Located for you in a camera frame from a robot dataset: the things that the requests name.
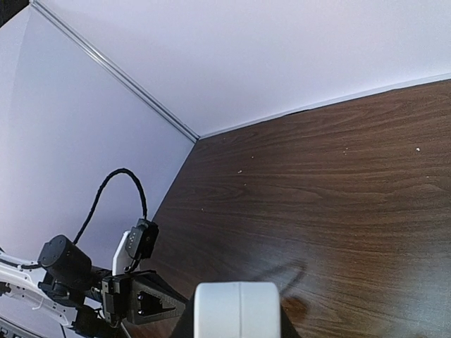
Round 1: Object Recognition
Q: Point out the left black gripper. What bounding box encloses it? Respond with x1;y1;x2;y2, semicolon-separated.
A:
101;270;186;324

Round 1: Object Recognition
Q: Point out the white remote control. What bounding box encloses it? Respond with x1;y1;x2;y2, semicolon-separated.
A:
194;282;282;338

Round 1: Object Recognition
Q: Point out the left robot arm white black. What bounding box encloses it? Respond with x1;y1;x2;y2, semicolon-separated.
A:
1;230;188;337

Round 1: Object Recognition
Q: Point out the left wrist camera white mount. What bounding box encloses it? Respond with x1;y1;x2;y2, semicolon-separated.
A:
112;218;159;276

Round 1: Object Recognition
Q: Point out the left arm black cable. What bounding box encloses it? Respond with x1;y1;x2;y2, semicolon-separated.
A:
72;168;149;244

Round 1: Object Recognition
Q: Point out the left aluminium frame post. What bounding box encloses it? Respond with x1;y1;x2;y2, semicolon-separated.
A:
30;1;200;144

